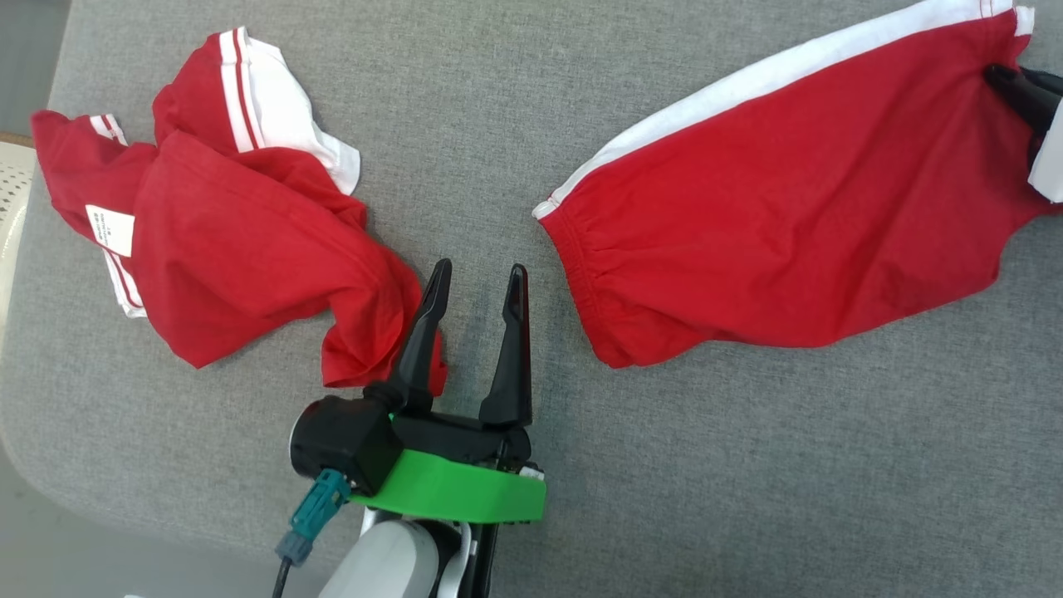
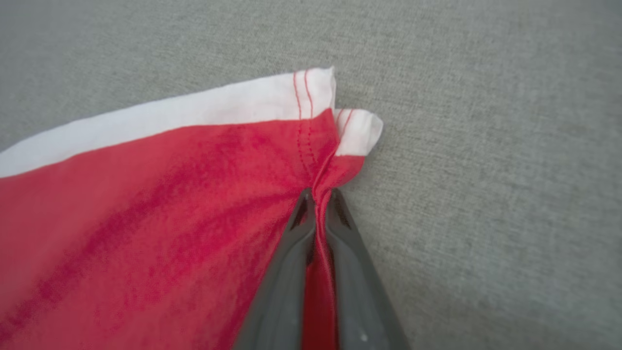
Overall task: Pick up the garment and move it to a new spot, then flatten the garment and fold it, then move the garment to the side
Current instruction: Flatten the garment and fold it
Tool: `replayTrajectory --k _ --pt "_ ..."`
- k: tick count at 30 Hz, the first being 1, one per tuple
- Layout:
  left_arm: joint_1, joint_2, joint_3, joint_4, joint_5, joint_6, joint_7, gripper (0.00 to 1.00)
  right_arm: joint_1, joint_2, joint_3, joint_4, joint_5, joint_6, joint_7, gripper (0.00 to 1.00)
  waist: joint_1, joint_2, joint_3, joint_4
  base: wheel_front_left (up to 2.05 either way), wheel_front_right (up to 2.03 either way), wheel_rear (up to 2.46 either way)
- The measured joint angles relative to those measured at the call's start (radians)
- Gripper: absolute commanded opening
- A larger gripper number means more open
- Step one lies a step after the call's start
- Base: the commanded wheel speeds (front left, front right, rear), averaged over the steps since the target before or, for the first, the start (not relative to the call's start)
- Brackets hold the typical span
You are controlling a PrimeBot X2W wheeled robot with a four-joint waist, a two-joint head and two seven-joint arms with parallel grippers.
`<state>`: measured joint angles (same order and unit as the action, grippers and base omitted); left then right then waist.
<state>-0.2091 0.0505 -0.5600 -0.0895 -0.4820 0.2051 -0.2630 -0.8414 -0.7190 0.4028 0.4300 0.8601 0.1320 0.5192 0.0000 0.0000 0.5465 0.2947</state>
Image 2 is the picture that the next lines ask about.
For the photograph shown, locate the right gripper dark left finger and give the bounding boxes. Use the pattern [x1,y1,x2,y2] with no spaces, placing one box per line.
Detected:
[233,188,317,350]

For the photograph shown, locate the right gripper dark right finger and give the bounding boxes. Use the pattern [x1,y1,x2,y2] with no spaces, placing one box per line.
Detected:
[325,188,411,350]

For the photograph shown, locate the red shorts with white stripe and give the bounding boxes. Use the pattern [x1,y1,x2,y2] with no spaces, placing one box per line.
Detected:
[0,67,383,350]

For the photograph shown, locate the grey fabric sofa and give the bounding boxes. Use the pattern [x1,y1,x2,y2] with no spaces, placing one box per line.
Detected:
[0,0,622,350]

